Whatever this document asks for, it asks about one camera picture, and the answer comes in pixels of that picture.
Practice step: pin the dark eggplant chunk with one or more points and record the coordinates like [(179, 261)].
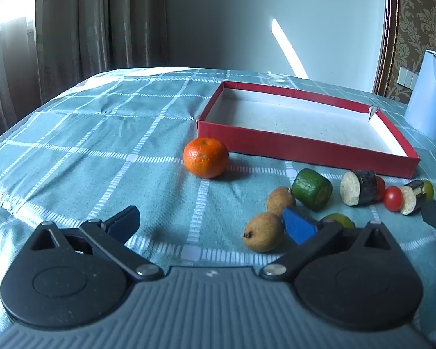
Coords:
[(410, 196), (363, 185)]

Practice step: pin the patterned window curtain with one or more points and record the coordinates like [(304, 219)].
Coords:
[(94, 25)]

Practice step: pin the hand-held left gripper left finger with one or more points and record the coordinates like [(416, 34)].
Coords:
[(125, 223)]

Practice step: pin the red cherry tomato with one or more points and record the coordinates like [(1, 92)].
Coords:
[(392, 198), (380, 189)]

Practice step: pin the teal checked cloth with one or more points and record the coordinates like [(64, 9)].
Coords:
[(94, 134)]

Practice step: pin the light blue kettle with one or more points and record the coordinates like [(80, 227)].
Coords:
[(427, 98)]

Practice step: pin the red shallow cardboard box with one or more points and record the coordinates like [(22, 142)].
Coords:
[(294, 116)]

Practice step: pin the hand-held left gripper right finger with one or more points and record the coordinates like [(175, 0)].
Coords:
[(299, 227)]

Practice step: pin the green tomato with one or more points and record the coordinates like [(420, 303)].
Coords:
[(428, 190), (338, 220)]

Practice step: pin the wooden framed patterned headboard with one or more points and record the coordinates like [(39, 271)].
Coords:
[(418, 14)]

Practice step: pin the green cucumber chunk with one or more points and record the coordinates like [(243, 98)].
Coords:
[(312, 189)]

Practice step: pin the orange mandarin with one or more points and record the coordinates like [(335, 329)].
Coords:
[(206, 158)]

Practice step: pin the brown longan fruit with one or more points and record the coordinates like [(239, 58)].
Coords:
[(263, 231), (279, 200)]

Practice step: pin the white wall switch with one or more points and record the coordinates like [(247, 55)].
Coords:
[(407, 77)]

